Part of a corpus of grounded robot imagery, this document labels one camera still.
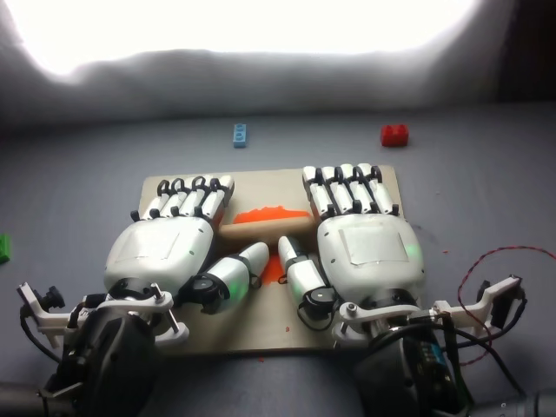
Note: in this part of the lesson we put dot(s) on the wooden rolling pin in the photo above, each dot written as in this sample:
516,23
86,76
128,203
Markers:
260,228

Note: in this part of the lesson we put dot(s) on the orange flattened clay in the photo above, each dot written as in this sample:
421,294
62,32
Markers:
269,213

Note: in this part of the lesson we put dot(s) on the light wooden board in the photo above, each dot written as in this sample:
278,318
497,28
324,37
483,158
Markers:
269,191

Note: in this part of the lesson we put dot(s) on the light blue toy brick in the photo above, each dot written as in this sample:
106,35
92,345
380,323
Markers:
241,135

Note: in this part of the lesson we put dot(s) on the red toy brick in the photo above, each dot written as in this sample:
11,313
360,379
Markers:
395,137

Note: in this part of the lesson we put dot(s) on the grey table cloth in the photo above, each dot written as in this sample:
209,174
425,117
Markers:
87,174

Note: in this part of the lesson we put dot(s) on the green toy brick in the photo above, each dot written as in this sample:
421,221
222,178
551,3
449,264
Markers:
4,248

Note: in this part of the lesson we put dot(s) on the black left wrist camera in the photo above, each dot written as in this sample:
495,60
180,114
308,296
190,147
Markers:
51,299

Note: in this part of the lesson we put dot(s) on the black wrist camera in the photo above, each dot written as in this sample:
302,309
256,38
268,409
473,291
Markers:
51,299
506,304

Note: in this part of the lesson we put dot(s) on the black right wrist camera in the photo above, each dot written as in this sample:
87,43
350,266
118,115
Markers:
506,304

